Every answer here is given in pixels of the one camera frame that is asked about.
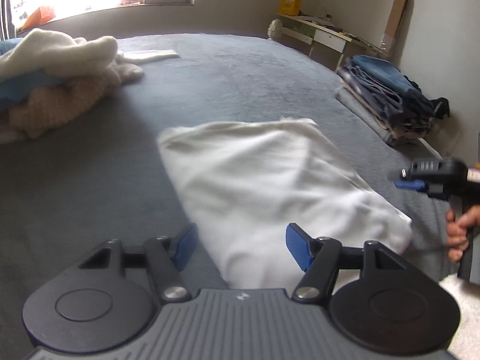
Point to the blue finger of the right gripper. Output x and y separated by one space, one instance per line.
414 185
399 174

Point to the white and green desk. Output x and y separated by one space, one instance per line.
314 31

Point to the white bear print sweatshirt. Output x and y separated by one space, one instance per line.
244 183

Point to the orange object on windowsill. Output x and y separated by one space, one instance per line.
40 16

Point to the yellow box on desk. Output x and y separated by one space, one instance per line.
289 7

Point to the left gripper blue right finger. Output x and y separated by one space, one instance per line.
300 245

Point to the light blue garment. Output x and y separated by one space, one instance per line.
16 89

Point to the cardboard panel against wall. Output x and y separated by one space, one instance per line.
392 26

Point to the person's right hand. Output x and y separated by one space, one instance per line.
456 231

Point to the blue duvet roll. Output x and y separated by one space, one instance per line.
9 44

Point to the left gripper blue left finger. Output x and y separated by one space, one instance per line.
183 246

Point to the white cloth strip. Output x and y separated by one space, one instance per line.
146 56

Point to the white yarn ball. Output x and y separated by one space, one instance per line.
274 31

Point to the stack of folded jeans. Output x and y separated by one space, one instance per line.
398 106

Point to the grey bed sheet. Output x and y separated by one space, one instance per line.
101 176

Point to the cream fleece garment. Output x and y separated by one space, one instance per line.
58 54

